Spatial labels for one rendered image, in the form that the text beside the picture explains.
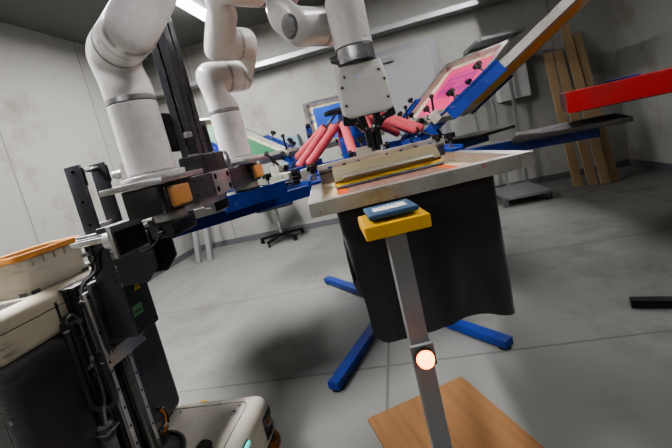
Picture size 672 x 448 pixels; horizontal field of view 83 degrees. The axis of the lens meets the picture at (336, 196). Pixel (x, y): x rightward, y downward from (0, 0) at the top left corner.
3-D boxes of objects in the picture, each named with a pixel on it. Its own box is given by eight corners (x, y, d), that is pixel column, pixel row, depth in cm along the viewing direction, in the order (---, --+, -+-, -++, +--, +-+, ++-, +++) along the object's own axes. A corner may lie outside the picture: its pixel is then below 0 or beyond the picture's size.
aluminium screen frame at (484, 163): (536, 165, 97) (533, 150, 96) (311, 219, 96) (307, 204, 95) (439, 157, 175) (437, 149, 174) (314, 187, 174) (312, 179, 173)
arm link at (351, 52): (328, 49, 71) (332, 64, 71) (375, 38, 71) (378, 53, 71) (327, 58, 78) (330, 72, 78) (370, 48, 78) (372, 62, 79)
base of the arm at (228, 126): (202, 169, 118) (188, 120, 116) (220, 166, 130) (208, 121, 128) (248, 158, 115) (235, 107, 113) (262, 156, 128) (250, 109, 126)
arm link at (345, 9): (292, 15, 79) (327, 16, 85) (305, 66, 81) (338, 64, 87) (339, -20, 68) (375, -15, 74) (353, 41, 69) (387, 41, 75)
